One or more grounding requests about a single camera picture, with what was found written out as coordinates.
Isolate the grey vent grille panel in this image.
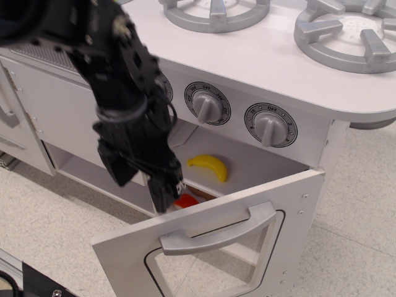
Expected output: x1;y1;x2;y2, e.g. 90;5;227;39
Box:
10;44;78;73

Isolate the grey far left handle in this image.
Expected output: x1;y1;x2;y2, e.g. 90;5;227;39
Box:
0;66;20;129

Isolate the white far left door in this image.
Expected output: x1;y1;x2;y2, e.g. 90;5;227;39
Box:
1;59;56;176

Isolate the grey left stove knob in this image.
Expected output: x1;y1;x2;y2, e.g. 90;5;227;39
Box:
155;73;173;102

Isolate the grey right stove knob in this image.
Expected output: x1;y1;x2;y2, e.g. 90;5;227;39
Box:
244;103;298;148

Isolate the aluminium extrusion rail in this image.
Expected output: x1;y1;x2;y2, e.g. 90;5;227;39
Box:
0;249;24;290

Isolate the orange salmon sushi toy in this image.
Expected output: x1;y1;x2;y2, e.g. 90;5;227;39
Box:
173;194;199;210

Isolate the grey stove knob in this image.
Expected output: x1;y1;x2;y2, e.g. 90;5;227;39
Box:
155;73;173;102
244;103;298;148
184;82;231;126

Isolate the grey oven door handle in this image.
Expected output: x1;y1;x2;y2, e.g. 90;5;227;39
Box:
159;202;276;256

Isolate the silver left stove burner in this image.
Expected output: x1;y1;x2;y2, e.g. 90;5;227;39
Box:
160;1;270;33

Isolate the silver right stove burner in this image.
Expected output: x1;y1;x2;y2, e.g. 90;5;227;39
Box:
294;1;395;74

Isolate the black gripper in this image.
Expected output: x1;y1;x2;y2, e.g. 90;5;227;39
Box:
93;93;186;213

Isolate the black mounting plate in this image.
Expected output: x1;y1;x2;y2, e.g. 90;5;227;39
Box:
22;262;77;297

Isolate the white cabinet door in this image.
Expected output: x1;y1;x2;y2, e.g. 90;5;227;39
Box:
0;55;149;187

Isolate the white toy kitchen body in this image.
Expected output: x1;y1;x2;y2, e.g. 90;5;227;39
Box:
0;0;396;297

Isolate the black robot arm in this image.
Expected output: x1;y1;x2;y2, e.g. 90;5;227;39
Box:
1;1;184;213

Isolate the silver stove burner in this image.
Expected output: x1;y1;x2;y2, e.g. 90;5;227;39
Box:
160;1;270;33
294;1;395;74

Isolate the grey middle stove knob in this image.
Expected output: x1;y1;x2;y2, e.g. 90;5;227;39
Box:
184;82;231;126

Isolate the white toy oven door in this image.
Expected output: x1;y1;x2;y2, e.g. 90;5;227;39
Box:
91;170;325;296

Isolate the yellow toy banana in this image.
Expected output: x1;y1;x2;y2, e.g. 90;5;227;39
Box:
186;154;228;183

